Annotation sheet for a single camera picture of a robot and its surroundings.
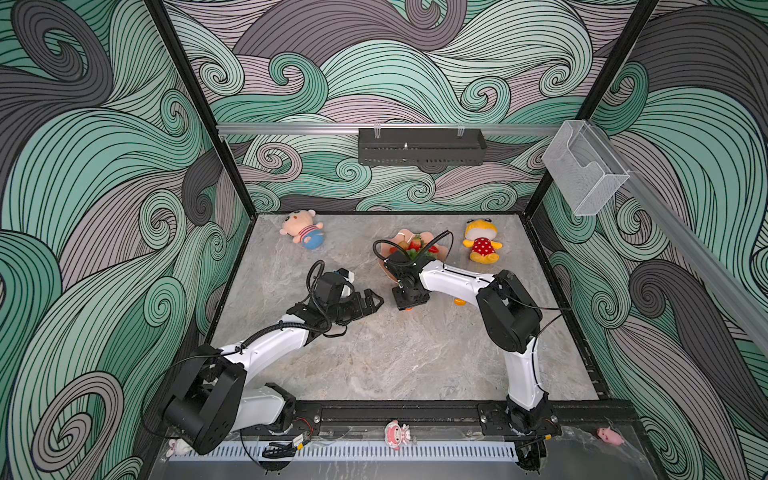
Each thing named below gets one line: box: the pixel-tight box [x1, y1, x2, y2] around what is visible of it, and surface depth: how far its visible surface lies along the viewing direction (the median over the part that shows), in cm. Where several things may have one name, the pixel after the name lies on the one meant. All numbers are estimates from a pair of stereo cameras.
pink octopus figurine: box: [384, 420, 411, 451], surface depth 70 cm
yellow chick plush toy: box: [462, 218, 503, 264], surface depth 107 cm
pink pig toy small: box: [596, 427, 625, 446], surface depth 71 cm
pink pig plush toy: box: [279, 209, 325, 250], surface depth 109 cm
